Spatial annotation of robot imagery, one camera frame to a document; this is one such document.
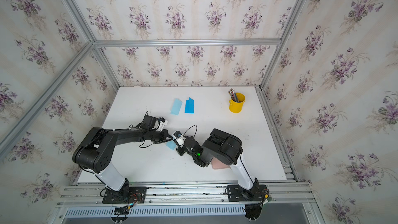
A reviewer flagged light blue front paper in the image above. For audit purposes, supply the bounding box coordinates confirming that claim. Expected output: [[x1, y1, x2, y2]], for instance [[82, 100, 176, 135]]
[[166, 141, 177, 150]]

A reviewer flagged light blue paper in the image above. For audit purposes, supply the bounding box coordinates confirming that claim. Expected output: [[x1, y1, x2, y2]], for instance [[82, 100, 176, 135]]
[[171, 99, 182, 116], [166, 141, 177, 150]]

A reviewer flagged bright blue square paper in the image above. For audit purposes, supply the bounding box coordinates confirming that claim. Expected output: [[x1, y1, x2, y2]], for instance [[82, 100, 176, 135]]
[[184, 97, 194, 114]]

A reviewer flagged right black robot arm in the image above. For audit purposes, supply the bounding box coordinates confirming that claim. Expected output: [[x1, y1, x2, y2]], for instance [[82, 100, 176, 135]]
[[173, 129, 260, 196]]

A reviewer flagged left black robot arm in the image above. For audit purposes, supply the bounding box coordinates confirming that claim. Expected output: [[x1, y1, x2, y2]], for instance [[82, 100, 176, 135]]
[[72, 115, 173, 193]]

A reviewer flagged pink eraser case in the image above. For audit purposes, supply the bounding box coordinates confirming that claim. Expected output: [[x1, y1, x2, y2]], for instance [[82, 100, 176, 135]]
[[211, 158, 230, 170]]

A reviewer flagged yellow pencil cup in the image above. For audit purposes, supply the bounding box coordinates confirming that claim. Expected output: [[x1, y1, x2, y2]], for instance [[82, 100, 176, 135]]
[[229, 93, 246, 114]]

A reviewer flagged colored pencils bundle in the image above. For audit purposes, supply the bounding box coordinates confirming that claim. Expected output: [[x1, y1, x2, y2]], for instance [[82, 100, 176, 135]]
[[228, 88, 240, 103]]

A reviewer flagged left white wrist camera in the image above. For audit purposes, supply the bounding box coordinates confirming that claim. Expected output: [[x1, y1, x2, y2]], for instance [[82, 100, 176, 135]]
[[156, 117, 168, 132]]

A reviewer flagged aluminium front rail frame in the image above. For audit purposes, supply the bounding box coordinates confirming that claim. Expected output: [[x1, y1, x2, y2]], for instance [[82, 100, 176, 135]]
[[49, 180, 325, 224]]

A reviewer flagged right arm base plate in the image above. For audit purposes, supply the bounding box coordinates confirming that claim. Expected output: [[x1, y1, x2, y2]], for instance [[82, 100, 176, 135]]
[[226, 185, 270, 202]]

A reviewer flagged white vented cable duct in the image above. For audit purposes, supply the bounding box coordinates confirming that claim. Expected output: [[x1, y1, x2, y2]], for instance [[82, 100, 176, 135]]
[[65, 204, 246, 218]]

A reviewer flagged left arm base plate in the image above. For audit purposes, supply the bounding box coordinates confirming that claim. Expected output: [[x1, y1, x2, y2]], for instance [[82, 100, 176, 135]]
[[100, 187, 148, 204]]

